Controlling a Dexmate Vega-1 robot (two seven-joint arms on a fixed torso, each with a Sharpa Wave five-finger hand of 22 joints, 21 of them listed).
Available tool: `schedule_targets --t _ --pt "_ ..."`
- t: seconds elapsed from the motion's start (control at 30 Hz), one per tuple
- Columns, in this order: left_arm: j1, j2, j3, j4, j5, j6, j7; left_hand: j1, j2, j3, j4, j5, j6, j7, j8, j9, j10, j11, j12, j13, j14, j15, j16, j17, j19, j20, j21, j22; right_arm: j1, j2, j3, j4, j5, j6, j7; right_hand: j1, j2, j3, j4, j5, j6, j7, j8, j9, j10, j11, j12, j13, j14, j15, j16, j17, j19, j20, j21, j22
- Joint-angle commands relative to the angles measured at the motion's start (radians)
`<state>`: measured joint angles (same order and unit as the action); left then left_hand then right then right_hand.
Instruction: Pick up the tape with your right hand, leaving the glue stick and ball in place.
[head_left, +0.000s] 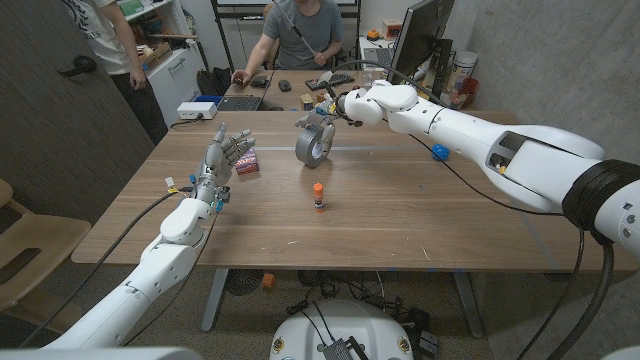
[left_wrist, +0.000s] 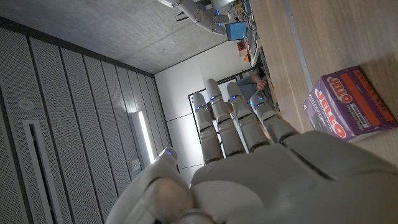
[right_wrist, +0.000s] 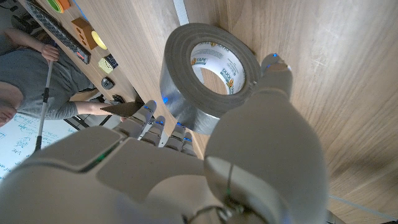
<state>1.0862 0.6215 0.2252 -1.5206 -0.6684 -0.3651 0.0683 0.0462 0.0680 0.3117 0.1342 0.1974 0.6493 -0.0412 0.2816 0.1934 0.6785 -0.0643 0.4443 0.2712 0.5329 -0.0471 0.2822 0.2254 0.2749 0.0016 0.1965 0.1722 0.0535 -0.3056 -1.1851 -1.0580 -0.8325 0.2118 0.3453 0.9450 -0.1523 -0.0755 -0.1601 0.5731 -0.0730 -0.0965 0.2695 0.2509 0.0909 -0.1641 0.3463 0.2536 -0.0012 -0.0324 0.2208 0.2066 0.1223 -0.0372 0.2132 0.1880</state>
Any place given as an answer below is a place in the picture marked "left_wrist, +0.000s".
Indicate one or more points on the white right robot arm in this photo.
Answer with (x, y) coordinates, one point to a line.
(166, 2)

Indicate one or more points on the person in grey t-shirt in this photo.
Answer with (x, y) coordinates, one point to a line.
(247, 88)

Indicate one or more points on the small wooden box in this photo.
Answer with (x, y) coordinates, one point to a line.
(241, 45)

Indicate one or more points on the black computer monitor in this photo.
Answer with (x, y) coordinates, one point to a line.
(235, 31)

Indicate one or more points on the long ceiling light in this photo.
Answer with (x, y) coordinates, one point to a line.
(146, 137)

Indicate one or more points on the round ceiling sensor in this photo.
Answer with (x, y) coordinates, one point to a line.
(26, 104)

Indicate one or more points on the purple Jello box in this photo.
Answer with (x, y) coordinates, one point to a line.
(345, 104)

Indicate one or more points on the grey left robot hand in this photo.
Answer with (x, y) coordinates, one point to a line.
(280, 186)

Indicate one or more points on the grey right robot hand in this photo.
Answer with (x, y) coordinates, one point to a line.
(205, 18)

